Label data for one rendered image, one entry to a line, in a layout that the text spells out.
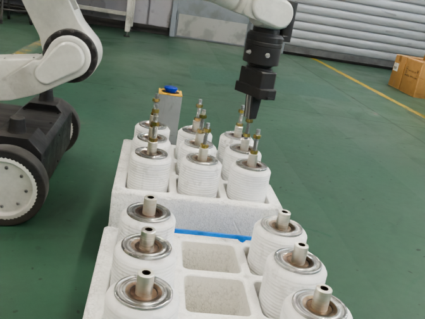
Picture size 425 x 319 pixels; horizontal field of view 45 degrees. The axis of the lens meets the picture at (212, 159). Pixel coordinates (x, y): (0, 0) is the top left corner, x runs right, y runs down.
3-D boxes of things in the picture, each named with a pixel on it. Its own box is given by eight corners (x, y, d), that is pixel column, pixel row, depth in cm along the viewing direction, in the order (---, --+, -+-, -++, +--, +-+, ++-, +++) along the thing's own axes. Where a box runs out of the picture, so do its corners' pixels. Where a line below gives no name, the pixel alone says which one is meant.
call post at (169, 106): (146, 190, 160) (158, 93, 151) (147, 181, 167) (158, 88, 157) (168, 193, 161) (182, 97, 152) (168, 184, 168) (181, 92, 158)
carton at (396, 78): (416, 88, 504) (425, 58, 494) (427, 93, 481) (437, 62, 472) (388, 84, 500) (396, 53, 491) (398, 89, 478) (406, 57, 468)
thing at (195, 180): (215, 238, 122) (227, 168, 116) (176, 238, 119) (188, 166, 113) (203, 219, 131) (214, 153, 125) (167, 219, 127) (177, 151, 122)
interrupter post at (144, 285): (133, 299, 64) (136, 276, 63) (134, 288, 67) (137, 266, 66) (152, 300, 65) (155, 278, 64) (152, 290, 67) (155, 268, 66)
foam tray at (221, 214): (104, 263, 117) (111, 191, 111) (117, 195, 154) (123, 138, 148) (269, 278, 123) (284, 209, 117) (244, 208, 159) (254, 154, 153)
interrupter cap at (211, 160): (222, 167, 117) (222, 164, 117) (190, 166, 114) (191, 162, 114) (212, 156, 124) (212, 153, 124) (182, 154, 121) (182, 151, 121)
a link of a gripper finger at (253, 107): (246, 118, 128) (250, 94, 126) (255, 118, 130) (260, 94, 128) (250, 120, 127) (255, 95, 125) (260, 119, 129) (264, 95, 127)
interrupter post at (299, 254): (291, 266, 79) (296, 247, 78) (288, 258, 81) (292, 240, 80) (307, 268, 79) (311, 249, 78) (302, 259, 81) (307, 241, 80)
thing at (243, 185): (223, 221, 132) (235, 155, 126) (259, 230, 130) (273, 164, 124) (215, 237, 123) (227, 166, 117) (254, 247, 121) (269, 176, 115)
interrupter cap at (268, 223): (264, 236, 87) (265, 232, 87) (257, 216, 94) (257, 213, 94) (307, 240, 88) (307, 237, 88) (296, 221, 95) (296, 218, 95)
